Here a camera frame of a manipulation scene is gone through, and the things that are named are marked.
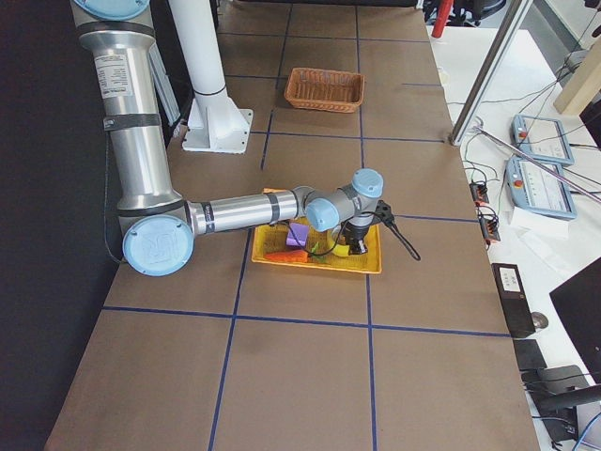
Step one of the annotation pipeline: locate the aluminium frame post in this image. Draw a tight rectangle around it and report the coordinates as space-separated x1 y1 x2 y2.
449 0 533 147

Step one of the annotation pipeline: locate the brown wicker basket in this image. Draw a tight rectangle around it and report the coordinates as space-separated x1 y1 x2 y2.
284 68 365 114

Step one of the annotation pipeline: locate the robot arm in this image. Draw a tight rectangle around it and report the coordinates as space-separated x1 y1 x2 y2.
71 1 390 276

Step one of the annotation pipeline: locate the orange toy carrot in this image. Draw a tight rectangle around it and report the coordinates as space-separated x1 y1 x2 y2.
264 248 326 263

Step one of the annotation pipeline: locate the teach pendant far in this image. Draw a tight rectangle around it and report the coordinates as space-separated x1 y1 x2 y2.
511 114 575 166

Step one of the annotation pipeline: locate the yellow woven plastic basket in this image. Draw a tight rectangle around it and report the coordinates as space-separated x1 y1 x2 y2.
252 185 381 274

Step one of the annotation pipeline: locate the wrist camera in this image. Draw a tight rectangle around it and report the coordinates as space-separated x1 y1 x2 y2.
374 200 395 227

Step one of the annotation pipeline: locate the teach pendant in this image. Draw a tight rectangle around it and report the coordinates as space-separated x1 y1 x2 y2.
505 156 578 221
511 114 575 166

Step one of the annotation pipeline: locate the black monitor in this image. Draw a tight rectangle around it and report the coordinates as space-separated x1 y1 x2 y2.
550 261 601 382

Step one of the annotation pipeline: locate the red cylinder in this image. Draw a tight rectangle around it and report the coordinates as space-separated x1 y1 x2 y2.
431 0 454 39

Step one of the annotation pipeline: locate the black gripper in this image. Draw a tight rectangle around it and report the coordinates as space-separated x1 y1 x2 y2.
346 224 370 255

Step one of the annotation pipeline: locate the purple foam block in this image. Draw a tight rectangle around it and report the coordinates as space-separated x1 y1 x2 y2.
285 223 309 248

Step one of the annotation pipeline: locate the black box with label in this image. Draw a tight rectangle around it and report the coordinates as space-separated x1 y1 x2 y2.
491 263 535 338

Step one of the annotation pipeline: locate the white mounting column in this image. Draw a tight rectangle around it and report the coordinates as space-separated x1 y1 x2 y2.
169 0 254 154

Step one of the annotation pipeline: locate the camera cable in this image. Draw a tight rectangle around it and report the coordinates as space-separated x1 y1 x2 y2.
309 220 422 262

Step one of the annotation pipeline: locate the teach pendant near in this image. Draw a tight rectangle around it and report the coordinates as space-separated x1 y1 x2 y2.
505 156 578 221

